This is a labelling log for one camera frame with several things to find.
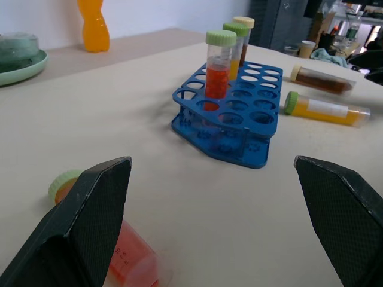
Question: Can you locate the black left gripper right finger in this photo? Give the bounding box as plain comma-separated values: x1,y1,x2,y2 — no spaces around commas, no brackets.
293,155,383,287

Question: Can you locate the white paper cup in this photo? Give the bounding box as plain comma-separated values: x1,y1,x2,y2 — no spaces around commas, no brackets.
299,39,317,59

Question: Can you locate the teal cloth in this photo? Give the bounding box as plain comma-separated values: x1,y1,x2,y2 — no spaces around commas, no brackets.
310,48,348,68

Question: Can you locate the orange plastic bottle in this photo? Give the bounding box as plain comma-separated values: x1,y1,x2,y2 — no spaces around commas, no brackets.
76,0,111,54

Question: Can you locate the yellow liquid tube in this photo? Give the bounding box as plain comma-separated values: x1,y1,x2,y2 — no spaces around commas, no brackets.
283,91,372,129
221,22,250,81

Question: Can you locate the light green plate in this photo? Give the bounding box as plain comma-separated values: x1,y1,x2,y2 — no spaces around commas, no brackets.
0,49,49,87

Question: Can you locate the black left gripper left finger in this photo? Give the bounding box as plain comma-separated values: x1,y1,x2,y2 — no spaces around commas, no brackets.
0,155,133,287

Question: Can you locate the red liquid tube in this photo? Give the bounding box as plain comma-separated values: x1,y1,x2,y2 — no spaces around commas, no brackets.
204,30,238,100
48,169,174,287

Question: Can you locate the brown liquid tube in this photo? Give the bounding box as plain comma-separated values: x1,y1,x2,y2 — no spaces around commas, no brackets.
290,63,357,96
232,16,256,66

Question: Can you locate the blue test tube rack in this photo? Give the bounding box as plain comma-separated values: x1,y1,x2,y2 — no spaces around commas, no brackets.
171,60,284,170

